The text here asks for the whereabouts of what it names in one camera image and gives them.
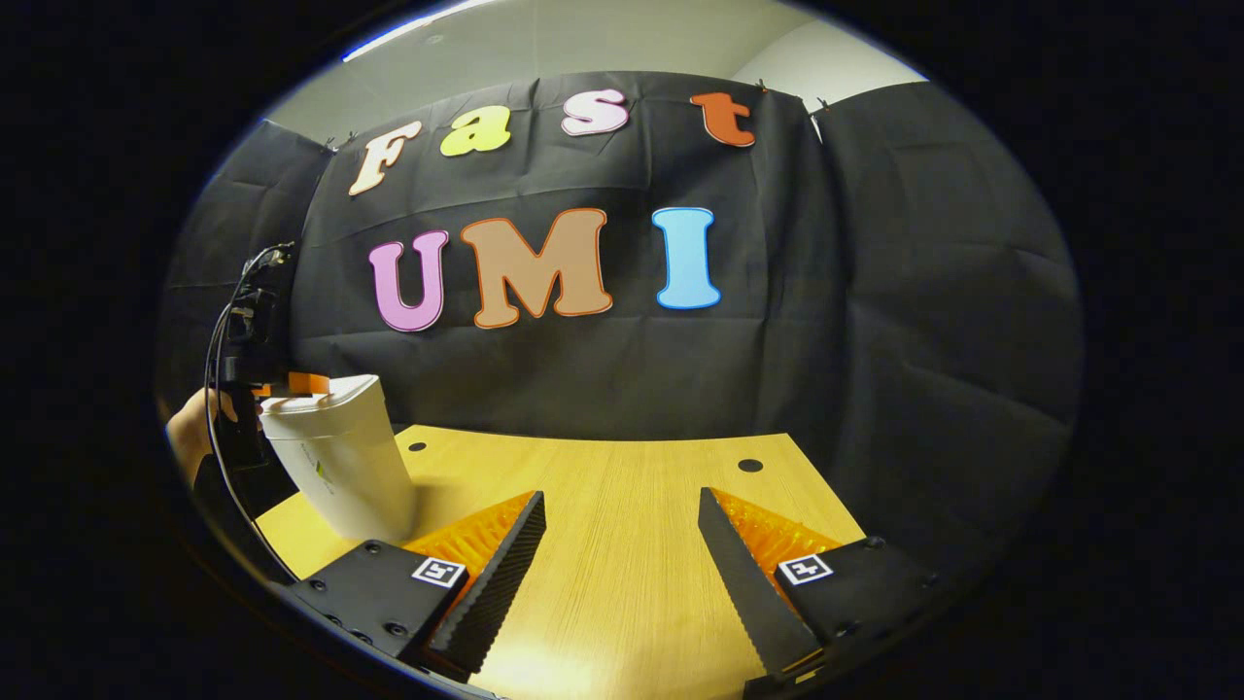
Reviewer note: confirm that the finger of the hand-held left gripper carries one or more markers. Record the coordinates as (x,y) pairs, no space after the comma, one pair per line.
(306,383)

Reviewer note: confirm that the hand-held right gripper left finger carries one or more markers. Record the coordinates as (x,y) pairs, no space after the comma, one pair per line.
(505,564)

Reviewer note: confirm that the black backdrop cloth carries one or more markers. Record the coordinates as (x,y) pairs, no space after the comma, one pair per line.
(875,292)

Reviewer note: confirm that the wooden desktop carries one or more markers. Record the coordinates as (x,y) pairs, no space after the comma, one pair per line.
(622,506)

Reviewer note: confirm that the white desktop garbage bin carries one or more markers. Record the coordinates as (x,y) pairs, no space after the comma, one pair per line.
(340,457)

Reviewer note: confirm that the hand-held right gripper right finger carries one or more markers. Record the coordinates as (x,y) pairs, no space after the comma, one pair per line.
(748,583)

